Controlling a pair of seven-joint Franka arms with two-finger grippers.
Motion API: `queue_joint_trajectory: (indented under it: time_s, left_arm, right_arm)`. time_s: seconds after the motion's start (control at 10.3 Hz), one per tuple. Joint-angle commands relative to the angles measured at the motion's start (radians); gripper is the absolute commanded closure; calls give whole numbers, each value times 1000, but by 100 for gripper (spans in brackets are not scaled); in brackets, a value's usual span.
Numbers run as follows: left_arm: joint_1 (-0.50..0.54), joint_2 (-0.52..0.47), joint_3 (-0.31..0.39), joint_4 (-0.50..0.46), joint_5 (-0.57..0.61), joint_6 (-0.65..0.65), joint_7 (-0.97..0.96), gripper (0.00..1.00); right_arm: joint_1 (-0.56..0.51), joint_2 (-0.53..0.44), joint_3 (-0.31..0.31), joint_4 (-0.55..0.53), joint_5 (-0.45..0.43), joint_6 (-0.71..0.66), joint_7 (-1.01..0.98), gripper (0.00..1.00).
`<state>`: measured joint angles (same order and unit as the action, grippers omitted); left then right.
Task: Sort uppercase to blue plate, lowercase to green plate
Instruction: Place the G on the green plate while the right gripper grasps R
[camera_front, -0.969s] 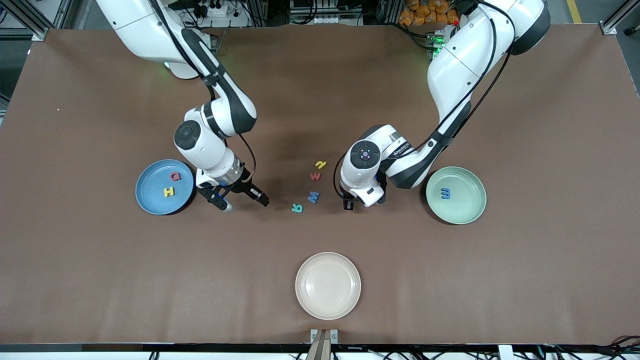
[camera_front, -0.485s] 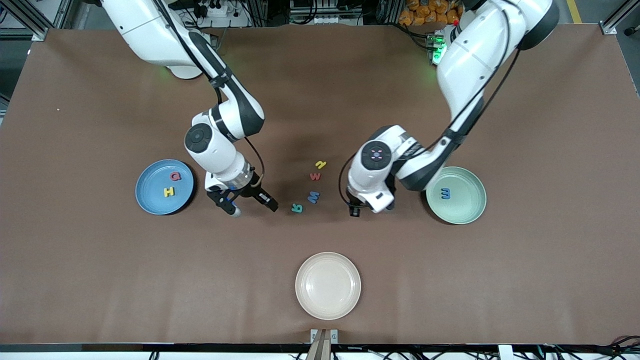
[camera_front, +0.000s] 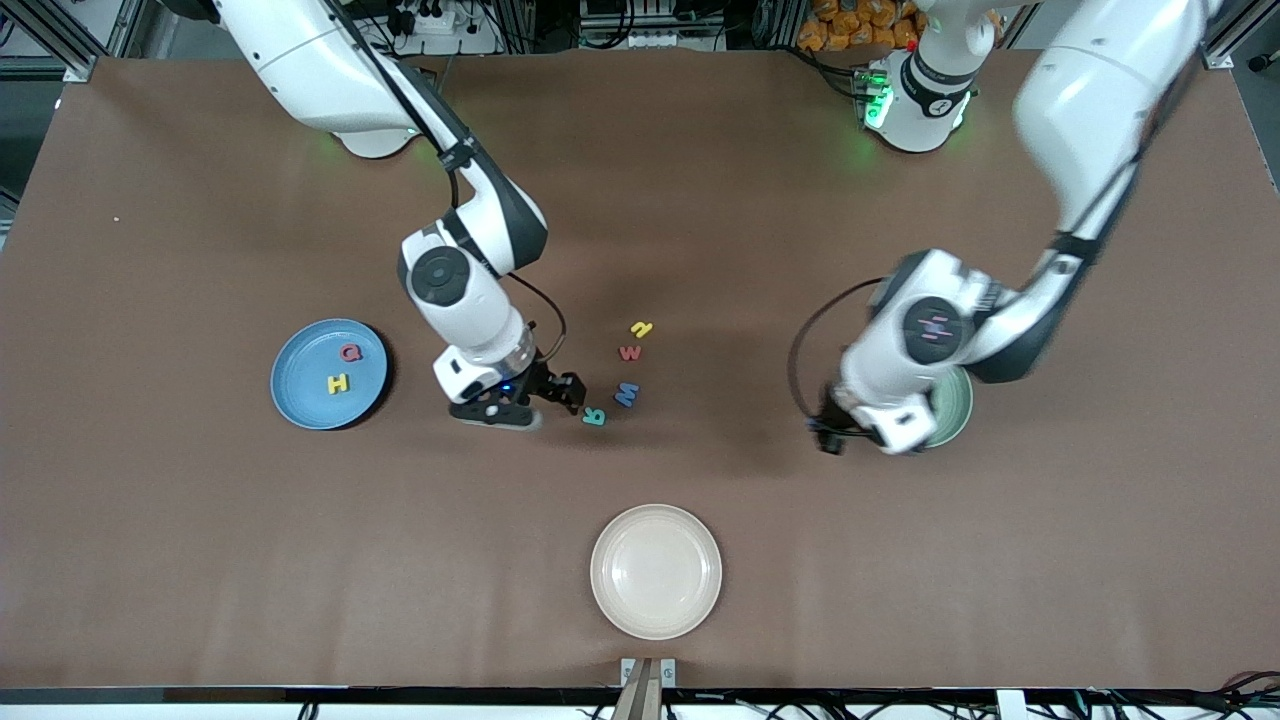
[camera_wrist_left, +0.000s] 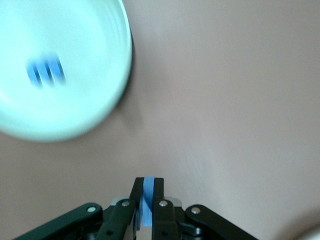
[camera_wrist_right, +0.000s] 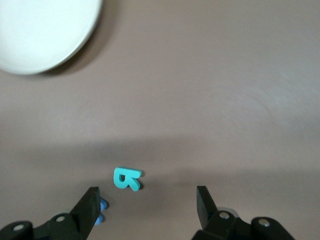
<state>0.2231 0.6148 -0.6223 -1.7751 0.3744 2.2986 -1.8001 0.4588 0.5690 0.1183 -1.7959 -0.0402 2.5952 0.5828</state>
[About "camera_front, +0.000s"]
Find green plate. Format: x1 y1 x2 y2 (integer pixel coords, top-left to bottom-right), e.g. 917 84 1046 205
924 365 974 450

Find blue plate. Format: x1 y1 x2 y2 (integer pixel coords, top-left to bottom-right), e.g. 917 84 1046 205
270 319 389 431

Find cream plate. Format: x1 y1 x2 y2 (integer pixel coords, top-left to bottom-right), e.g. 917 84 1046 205
590 504 723 641

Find brown table cover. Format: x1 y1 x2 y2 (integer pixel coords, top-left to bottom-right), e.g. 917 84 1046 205
0 50 1280 693

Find white power strip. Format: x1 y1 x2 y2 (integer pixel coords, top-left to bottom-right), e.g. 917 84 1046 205
385 3 458 37

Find orange snack bags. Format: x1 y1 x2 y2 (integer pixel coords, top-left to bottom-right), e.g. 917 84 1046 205
797 0 926 54

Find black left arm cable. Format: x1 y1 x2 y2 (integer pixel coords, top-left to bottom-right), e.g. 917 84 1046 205
786 277 893 426

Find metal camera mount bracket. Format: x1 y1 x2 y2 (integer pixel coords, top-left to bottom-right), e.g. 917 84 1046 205
612 657 678 720

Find tangled floor cables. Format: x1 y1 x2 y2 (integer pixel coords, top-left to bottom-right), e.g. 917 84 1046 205
1075 670 1280 720

